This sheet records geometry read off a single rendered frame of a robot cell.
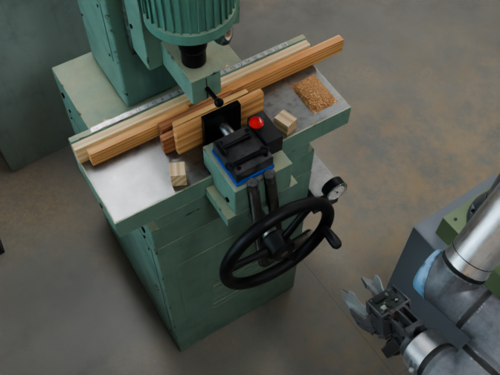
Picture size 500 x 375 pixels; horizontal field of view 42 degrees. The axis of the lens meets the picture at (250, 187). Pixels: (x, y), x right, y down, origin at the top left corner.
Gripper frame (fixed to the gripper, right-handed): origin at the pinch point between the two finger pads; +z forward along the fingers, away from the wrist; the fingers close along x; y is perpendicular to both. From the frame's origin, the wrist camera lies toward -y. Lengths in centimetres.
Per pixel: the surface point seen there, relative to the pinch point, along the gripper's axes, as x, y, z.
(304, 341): -4, -65, 40
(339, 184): -16.0, 3.4, 27.3
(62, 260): 52, -42, 104
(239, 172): 14.0, 31.9, 15.1
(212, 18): 10, 61, 22
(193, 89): 13, 43, 32
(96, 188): 39, 29, 35
